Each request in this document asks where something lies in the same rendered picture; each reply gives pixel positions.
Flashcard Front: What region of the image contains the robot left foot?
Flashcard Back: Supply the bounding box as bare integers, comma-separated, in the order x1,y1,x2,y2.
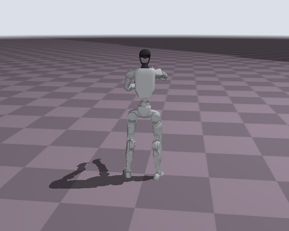
124,168,131,178

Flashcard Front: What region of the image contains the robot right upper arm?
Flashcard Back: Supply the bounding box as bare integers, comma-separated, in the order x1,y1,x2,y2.
155,68,168,80

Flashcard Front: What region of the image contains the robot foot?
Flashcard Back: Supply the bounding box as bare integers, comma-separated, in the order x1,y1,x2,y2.
124,168,131,178
153,172,164,180

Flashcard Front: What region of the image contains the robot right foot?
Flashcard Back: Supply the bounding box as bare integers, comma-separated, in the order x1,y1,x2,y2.
153,172,164,180

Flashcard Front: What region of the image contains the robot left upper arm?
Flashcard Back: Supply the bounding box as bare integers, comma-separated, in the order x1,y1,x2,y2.
124,69,135,91

